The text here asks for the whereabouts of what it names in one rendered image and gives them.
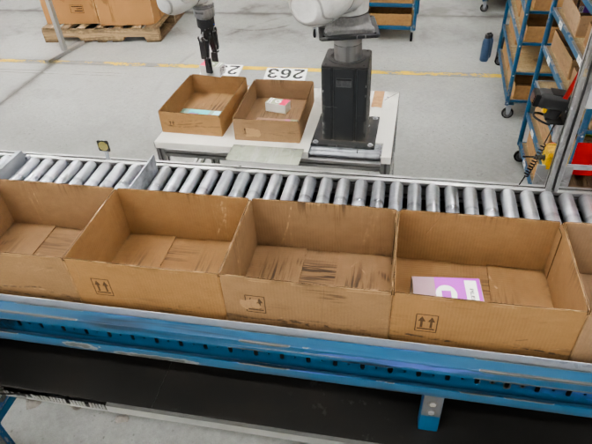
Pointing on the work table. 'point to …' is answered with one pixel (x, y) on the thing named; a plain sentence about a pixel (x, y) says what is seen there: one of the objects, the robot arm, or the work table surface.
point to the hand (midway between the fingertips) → (211, 63)
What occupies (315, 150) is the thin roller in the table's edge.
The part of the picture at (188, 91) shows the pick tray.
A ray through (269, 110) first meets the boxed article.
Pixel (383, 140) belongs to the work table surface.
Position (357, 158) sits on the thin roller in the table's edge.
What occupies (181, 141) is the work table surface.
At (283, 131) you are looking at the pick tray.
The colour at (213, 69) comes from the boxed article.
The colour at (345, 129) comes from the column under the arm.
